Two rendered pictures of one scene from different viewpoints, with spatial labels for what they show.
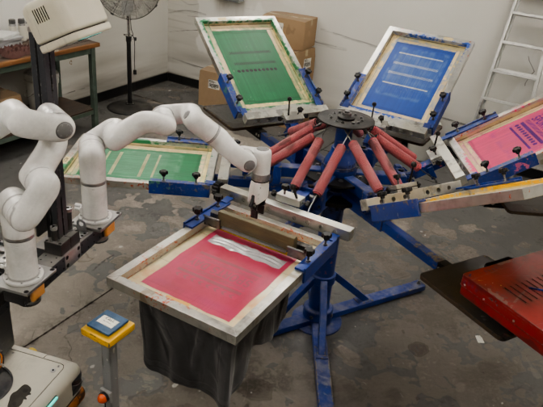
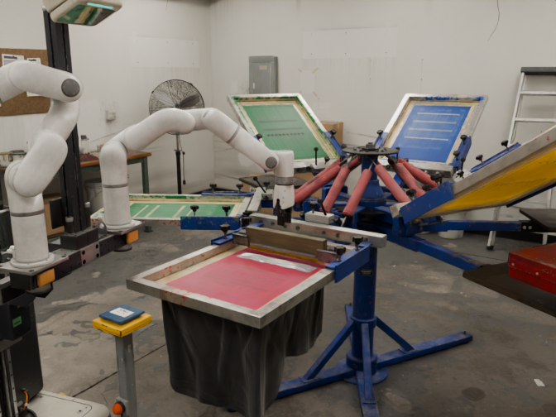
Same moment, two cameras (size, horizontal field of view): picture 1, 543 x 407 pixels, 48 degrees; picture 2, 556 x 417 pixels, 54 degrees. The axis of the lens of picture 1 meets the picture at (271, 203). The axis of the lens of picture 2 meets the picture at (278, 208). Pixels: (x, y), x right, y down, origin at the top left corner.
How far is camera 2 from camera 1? 0.66 m
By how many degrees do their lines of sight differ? 14
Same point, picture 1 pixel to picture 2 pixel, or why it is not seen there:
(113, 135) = (133, 132)
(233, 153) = (254, 148)
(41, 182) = (46, 141)
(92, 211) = (113, 214)
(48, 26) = not seen: outside the picture
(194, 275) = (219, 279)
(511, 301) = not seen: outside the picture
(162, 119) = (180, 114)
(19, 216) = (22, 176)
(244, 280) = (272, 281)
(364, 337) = (414, 385)
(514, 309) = not seen: outside the picture
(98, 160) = (117, 158)
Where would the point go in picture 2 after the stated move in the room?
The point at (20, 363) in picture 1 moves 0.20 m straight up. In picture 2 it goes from (47, 406) to (42, 365)
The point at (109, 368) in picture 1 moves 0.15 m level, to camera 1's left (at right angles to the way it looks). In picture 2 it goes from (124, 370) to (79, 367)
